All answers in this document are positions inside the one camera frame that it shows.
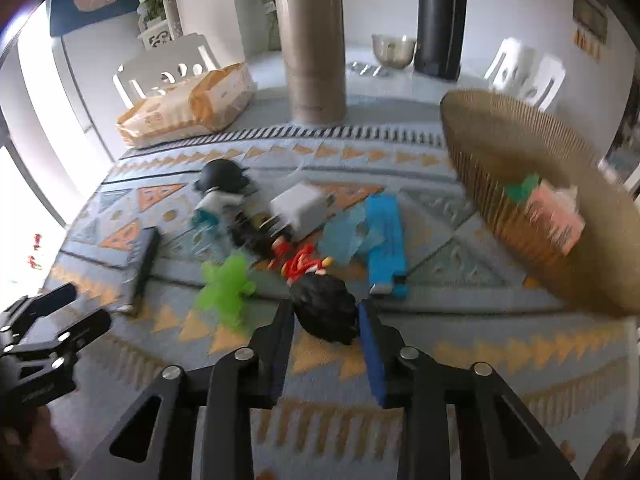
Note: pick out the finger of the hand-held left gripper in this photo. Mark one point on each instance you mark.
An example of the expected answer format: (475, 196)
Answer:
(82, 329)
(47, 302)

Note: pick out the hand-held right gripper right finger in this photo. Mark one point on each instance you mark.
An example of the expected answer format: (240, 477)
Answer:
(374, 360)

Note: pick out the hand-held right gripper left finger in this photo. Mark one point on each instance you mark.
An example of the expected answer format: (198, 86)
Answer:
(280, 345)

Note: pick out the black fuzzy toy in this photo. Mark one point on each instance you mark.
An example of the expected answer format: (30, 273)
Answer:
(325, 310)

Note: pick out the green translucent toy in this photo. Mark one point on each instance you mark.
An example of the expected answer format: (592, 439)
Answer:
(225, 290)

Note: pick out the red toy figure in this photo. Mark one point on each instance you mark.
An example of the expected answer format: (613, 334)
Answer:
(300, 262)

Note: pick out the black case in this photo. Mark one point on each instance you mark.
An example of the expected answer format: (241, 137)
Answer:
(146, 267)

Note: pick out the blue rectangular box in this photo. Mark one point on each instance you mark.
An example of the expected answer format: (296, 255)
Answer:
(387, 240)

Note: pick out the blue translucent toy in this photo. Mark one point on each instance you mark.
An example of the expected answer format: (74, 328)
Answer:
(345, 237)

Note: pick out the white charger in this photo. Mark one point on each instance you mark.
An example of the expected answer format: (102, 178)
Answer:
(300, 207)

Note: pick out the black helmet toy figure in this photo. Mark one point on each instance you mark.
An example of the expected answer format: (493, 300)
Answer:
(222, 180)

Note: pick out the golden woven bowl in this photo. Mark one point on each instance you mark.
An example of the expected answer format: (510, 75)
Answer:
(530, 160)

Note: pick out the red window stickers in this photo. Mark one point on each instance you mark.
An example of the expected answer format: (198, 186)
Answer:
(36, 250)

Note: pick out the patterned table mat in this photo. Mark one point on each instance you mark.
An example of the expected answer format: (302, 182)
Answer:
(445, 260)

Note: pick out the green toy piece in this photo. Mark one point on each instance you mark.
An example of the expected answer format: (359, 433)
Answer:
(520, 190)

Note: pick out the pink box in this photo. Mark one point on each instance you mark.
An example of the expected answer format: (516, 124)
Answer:
(555, 217)

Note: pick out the tissue pack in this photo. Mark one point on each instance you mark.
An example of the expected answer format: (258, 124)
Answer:
(190, 102)

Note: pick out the white chair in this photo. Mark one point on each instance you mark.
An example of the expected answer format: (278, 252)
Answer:
(547, 82)
(507, 62)
(150, 72)

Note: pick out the white carved shelf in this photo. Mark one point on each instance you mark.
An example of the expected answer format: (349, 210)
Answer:
(160, 35)

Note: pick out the gold thermos bottle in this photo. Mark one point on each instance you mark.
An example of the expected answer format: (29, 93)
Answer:
(312, 50)

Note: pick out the metal bowl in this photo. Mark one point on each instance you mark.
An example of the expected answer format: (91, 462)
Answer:
(393, 50)

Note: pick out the black thermos flask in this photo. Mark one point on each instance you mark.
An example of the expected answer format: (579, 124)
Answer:
(442, 20)

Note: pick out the framed picture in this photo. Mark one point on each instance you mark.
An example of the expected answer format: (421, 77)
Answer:
(590, 12)

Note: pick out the orange wall stickers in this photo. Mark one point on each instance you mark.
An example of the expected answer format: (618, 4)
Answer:
(586, 45)

